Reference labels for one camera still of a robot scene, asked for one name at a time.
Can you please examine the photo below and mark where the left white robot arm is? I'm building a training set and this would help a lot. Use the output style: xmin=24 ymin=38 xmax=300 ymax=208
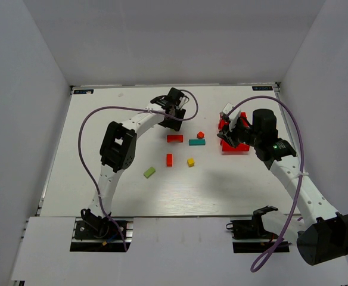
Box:
xmin=77 ymin=88 xmax=188 ymax=232

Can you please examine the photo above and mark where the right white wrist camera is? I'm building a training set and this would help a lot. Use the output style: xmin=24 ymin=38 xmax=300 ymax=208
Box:
xmin=220 ymin=103 xmax=241 ymax=123

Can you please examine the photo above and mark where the red plastic bin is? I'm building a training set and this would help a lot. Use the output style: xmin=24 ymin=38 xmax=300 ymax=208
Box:
xmin=218 ymin=116 xmax=250 ymax=153

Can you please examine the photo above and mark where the light green flat block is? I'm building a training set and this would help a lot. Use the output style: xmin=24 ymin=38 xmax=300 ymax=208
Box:
xmin=144 ymin=166 xmax=156 ymax=179

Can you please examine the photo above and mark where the right table logo sticker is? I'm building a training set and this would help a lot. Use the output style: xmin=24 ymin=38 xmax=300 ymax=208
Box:
xmin=252 ymin=86 xmax=273 ymax=91

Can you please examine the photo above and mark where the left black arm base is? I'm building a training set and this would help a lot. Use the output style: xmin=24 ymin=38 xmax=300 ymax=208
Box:
xmin=70 ymin=219 xmax=133 ymax=253

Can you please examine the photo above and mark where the table logo sticker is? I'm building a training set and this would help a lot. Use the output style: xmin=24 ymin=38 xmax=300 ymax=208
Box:
xmin=252 ymin=86 xmax=273 ymax=91
xmin=73 ymin=89 xmax=94 ymax=95

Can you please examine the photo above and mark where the left table logo sticker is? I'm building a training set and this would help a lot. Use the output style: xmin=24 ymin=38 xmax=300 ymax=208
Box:
xmin=73 ymin=89 xmax=94 ymax=95

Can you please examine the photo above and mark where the red arch wood block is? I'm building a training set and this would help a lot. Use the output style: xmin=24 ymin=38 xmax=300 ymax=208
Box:
xmin=166 ymin=135 xmax=184 ymax=143

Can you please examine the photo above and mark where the red rectangular wood block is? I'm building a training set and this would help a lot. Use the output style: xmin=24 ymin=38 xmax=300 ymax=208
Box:
xmin=166 ymin=153 xmax=173 ymax=167

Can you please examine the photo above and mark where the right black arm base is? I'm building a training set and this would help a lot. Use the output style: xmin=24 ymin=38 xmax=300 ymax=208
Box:
xmin=226 ymin=219 xmax=278 ymax=254

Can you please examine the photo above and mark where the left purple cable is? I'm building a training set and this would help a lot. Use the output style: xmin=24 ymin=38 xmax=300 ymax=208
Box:
xmin=77 ymin=89 xmax=199 ymax=252

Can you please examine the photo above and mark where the yellow cube wood block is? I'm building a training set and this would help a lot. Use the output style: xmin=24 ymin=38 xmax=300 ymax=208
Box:
xmin=187 ymin=158 xmax=195 ymax=167

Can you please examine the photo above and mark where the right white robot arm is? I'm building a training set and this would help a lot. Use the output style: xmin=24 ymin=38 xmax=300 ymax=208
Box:
xmin=218 ymin=104 xmax=348 ymax=265

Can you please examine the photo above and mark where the teal long wood block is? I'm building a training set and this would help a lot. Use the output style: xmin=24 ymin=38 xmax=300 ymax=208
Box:
xmin=188 ymin=139 xmax=206 ymax=146

